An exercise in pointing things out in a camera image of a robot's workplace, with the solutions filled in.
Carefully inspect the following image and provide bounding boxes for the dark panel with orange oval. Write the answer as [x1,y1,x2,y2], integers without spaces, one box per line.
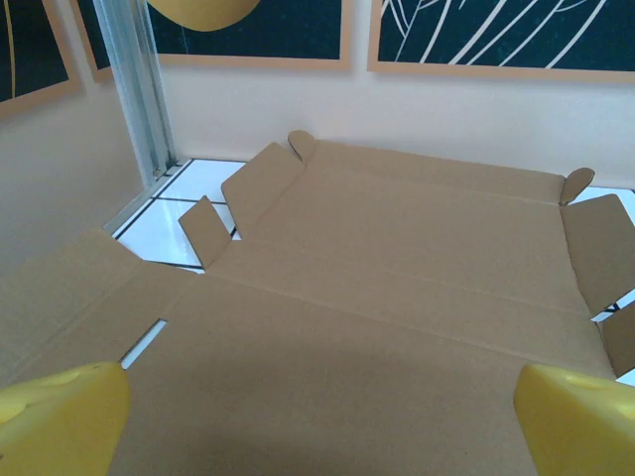
[146,0,353,70]

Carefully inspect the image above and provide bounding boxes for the dark panel orange circle leaves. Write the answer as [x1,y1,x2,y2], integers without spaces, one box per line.
[366,0,635,83]

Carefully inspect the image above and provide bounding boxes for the dark panel single pink flower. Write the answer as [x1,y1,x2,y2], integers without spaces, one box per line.
[0,0,85,120]

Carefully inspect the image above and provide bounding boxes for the brown cardboard box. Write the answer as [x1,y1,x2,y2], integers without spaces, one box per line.
[0,129,635,476]

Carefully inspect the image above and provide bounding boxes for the aluminium corner post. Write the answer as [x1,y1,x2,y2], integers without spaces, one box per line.
[91,0,180,189]

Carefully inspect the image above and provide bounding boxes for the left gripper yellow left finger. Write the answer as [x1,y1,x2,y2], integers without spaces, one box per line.
[0,361,131,476]

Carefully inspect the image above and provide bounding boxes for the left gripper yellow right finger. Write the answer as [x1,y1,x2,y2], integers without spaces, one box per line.
[513,364,635,476]

